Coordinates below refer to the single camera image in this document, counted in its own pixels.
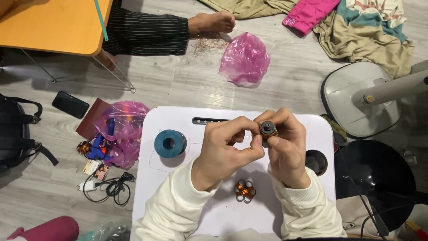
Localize person's right hand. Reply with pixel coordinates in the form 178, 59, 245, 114
253, 108, 311, 189

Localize person's left hand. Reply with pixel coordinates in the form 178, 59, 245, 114
191, 116, 265, 192

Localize thin copper wire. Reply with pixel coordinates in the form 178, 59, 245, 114
149, 129, 262, 173

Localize copper wound motor armature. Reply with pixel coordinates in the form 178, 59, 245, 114
259, 120, 278, 148

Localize copper coil with orange tape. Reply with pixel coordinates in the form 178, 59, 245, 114
234, 180, 257, 204

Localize white lap table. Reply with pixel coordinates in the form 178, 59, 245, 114
131, 106, 336, 237

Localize olive green cloth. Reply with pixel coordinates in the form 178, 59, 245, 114
320, 114, 348, 154

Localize white standing fan base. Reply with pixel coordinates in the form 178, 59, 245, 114
320, 50, 428, 140

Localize beige bag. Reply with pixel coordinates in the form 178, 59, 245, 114
336, 195, 402, 239

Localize black round fan base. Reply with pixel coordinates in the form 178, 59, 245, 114
334, 139, 428, 233

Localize pink plastic bag with tools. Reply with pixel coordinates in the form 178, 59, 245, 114
94, 101, 150, 170

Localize crumpled pink plastic bag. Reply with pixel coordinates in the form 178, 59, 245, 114
219, 32, 271, 88

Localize blue glue gun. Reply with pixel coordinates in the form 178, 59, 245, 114
87, 118, 116, 161

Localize small printed cards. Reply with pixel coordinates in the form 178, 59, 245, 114
82, 160, 110, 181

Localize brown notebook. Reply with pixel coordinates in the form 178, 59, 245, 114
76, 98, 111, 140

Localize clear plastic bag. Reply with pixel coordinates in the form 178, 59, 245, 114
78, 221, 132, 241

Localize small copper coil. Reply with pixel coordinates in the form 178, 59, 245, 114
76, 141, 91, 155

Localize pink garment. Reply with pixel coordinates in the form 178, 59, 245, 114
282, 0, 341, 37

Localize beige and teal blanket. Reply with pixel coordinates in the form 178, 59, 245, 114
313, 0, 415, 80

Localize beige cloth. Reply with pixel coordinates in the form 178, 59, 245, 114
197, 0, 299, 20

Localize red and yellow object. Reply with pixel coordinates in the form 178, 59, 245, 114
405, 221, 428, 241

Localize black phone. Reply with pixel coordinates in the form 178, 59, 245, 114
52, 91, 90, 120

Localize teal stick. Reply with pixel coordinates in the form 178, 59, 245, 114
93, 0, 109, 42

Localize magenta bottle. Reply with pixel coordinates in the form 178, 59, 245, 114
7, 216, 80, 241

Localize black backpack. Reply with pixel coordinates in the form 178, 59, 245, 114
0, 93, 59, 173

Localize orange folding table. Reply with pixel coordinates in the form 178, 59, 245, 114
0, 0, 136, 94

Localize blue wire spool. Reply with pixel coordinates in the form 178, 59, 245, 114
154, 129, 188, 159

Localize black cable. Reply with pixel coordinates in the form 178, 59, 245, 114
338, 151, 415, 239

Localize white charger with black cable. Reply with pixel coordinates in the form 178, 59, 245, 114
78, 172, 136, 207

